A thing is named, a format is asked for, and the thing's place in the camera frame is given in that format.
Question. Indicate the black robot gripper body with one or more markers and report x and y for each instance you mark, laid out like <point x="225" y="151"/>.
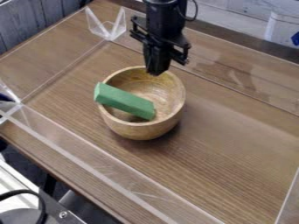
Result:
<point x="160" y="27"/>

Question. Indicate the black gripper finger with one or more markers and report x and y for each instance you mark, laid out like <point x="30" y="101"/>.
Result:
<point x="163" y="59"/>
<point x="151" y="53"/>

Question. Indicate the brown wooden bowl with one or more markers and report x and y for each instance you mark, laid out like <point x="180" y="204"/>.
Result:
<point x="163" y="90"/>

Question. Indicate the green rectangular block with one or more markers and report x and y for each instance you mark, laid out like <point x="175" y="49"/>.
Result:
<point x="124" y="101"/>

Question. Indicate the white container in background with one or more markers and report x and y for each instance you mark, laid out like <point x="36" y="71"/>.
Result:
<point x="281" y="29"/>

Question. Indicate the clear acrylic corner bracket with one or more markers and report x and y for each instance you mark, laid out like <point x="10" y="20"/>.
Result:
<point x="108" y="30"/>

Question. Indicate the clear acrylic front wall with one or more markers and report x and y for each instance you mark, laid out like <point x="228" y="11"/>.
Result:
<point x="107" y="181"/>

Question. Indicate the grey metal bracket with screw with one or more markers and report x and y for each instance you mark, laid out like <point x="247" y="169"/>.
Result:
<point x="57" y="214"/>

